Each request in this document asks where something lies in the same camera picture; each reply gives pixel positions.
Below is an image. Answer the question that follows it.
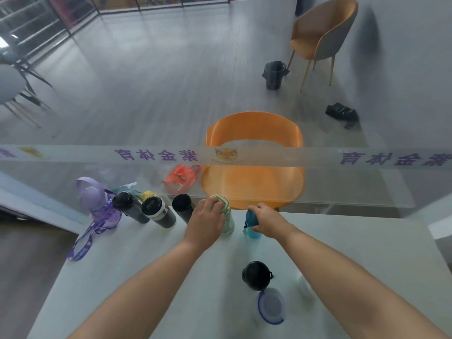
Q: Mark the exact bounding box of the person's right forearm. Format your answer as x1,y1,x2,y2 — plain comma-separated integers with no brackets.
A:
278,226,452,339

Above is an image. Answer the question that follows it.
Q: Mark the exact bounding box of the black and silver thermos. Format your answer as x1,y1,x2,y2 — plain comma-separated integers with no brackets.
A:
141,196,177,229

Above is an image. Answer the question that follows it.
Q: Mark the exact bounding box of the teal water bottle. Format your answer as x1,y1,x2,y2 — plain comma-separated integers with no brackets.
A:
243,210,262,239

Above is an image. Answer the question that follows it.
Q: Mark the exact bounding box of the slim black bottle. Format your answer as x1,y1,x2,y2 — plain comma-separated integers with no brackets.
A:
112,191,150,224

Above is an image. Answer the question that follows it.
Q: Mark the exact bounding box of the tan shell chair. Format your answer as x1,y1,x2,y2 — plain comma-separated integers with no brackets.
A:
286,0,359,93

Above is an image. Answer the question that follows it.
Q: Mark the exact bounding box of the pale green water bottle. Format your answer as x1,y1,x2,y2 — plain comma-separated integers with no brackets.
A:
210,195,235,236

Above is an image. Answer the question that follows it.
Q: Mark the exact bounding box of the person's right hand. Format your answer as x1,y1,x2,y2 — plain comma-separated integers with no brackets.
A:
247,203,296,241

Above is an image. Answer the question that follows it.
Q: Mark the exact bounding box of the red handbag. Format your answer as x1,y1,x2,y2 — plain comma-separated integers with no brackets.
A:
162,165,201,194

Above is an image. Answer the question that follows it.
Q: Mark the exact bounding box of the person's left hand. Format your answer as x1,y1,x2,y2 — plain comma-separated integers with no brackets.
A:
183,198,227,250

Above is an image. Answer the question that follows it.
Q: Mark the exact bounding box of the person's left forearm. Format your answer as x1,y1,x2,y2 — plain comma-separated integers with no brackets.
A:
67,238,209,339

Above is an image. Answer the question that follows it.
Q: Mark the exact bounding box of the black tumbler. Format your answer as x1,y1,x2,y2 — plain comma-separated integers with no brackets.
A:
172,194,195,225

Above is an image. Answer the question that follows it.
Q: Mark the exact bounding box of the purple water bottle with strap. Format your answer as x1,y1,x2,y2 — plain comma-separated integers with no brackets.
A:
68,177,122,262

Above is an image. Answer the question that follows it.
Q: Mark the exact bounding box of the black bottle with loop lid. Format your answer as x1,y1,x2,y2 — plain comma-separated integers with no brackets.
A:
242,261,274,291

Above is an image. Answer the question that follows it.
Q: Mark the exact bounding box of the grey chair with black legs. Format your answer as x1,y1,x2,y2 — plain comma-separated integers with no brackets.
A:
0,49,53,129

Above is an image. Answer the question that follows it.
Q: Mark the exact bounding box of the metal railing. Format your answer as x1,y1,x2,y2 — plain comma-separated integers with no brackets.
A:
0,0,101,64

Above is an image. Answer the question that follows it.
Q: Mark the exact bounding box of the orange plastic chair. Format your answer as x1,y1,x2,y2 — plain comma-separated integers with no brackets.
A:
201,111,306,211

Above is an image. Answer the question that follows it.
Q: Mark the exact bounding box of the clear container with blue rim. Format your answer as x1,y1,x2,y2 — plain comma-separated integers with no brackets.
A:
257,288,287,325

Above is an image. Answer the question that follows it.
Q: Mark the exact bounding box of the black trash bin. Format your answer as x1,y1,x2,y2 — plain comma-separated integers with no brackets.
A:
262,61,290,91

